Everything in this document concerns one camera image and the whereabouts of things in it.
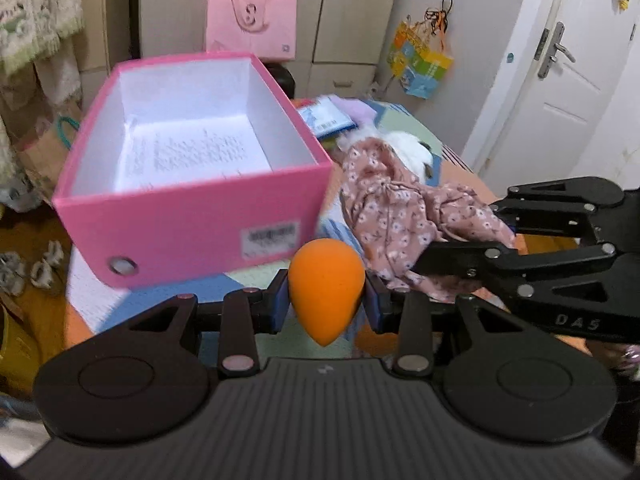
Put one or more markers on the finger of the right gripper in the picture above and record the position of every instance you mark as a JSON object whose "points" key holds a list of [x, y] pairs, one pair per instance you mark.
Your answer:
{"points": [[467, 258], [538, 217]]}

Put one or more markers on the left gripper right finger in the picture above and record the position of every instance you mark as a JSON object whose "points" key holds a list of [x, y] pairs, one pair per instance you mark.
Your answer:
{"points": [[408, 316]]}

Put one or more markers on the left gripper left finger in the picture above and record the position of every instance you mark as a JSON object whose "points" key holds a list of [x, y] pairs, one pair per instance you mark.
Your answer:
{"points": [[245, 313]]}

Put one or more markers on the pink floral cloth pouch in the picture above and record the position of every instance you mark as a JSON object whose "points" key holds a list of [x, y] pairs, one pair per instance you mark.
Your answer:
{"points": [[395, 218]]}

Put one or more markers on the orange makeup sponge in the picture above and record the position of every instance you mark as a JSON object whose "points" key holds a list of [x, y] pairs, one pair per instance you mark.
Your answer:
{"points": [[325, 282]]}

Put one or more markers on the white panda plush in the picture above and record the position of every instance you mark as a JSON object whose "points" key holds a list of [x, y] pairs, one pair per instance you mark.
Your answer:
{"points": [[414, 154]]}

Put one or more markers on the pink storage box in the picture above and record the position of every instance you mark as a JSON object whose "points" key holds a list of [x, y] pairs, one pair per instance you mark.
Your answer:
{"points": [[184, 231]]}

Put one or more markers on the purple plush toy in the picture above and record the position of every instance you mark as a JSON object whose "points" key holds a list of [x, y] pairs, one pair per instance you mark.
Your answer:
{"points": [[358, 111]]}

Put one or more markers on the paper sheet in box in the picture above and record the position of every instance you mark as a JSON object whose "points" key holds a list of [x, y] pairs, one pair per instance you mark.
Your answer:
{"points": [[160, 154]]}

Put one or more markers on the colourful gift bag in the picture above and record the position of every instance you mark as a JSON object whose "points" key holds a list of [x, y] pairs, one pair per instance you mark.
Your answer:
{"points": [[419, 56]]}

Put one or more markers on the white door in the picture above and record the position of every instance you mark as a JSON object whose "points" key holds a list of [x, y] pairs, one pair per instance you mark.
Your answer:
{"points": [[554, 118]]}

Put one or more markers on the black suitcase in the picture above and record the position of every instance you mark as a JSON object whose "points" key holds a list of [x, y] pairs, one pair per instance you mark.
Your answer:
{"points": [[283, 78]]}

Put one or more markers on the beige wardrobe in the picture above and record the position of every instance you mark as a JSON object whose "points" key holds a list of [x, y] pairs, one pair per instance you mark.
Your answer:
{"points": [[328, 46]]}

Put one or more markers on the pink tote bag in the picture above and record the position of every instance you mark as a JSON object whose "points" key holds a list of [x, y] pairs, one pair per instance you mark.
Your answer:
{"points": [[264, 28]]}

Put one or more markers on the cream knitted cardigan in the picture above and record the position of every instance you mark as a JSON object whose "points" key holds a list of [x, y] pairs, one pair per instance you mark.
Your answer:
{"points": [[31, 29]]}

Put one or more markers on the silver door handle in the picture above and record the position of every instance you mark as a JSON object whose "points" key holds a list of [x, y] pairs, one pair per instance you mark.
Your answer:
{"points": [[555, 48]]}

